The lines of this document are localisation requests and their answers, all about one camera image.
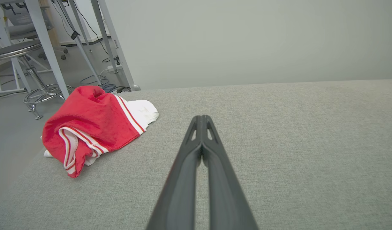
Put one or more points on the white partition panel on stand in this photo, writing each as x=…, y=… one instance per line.
x=247, y=41

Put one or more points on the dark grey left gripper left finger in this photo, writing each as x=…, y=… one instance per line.
x=180, y=191

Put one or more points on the grey office chair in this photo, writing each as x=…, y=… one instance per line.
x=22, y=30

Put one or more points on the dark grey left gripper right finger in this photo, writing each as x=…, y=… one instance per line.
x=224, y=191

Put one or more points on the chrome bar stool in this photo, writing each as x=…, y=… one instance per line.
x=11, y=51

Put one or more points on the red and white basketball jersey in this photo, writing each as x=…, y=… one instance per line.
x=90, y=121

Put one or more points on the white desk frame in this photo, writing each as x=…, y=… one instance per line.
x=42, y=35

